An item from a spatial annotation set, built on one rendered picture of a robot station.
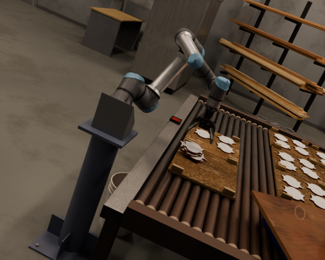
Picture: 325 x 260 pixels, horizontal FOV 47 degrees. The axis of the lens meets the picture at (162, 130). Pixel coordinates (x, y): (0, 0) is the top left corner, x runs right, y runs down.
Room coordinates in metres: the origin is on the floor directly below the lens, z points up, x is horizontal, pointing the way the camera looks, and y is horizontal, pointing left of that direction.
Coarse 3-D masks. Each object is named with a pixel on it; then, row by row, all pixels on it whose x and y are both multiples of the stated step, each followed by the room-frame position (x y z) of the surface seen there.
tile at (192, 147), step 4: (188, 144) 1.88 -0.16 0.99; (192, 144) 1.90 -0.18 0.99; (196, 144) 1.92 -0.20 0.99; (188, 148) 1.83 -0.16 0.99; (192, 148) 1.85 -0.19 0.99; (196, 148) 1.87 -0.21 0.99; (200, 148) 1.89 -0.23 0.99; (192, 152) 1.80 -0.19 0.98; (196, 152) 1.82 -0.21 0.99; (200, 152) 1.84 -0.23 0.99
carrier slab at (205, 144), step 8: (192, 128) 2.30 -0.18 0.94; (200, 128) 2.36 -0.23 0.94; (192, 136) 2.16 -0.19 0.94; (216, 136) 2.34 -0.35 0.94; (224, 136) 2.40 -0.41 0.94; (200, 144) 2.08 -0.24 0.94; (208, 144) 2.13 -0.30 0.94; (216, 144) 2.19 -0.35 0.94; (232, 144) 2.30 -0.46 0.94; (208, 152) 2.02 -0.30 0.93; (216, 152) 2.06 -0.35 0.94
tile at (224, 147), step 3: (219, 144) 2.18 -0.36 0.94; (222, 144) 2.20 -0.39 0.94; (225, 144) 2.23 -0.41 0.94; (219, 147) 2.14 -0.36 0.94; (222, 147) 2.16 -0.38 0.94; (225, 147) 2.18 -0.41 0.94; (228, 147) 2.20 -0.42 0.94; (222, 150) 2.11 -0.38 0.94; (225, 150) 2.13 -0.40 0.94; (228, 150) 2.15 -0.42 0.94; (231, 150) 2.17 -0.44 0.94; (228, 153) 2.11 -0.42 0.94
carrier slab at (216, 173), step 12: (180, 156) 1.80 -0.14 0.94; (204, 156) 1.93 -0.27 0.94; (216, 156) 2.00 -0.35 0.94; (168, 168) 1.62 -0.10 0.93; (192, 168) 1.72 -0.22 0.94; (204, 168) 1.78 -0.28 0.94; (216, 168) 1.83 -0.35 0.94; (228, 168) 1.90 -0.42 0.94; (192, 180) 1.61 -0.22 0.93; (204, 180) 1.64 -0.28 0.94; (216, 180) 1.69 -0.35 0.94; (228, 180) 1.75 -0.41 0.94; (216, 192) 1.59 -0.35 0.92
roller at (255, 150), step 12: (252, 132) 2.85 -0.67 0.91; (252, 144) 2.55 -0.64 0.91; (252, 156) 2.31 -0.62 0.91; (252, 168) 2.10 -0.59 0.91; (252, 180) 1.93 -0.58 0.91; (252, 204) 1.64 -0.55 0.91; (252, 216) 1.53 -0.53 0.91; (252, 228) 1.43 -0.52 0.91; (252, 240) 1.33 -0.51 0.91; (252, 252) 1.25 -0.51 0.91
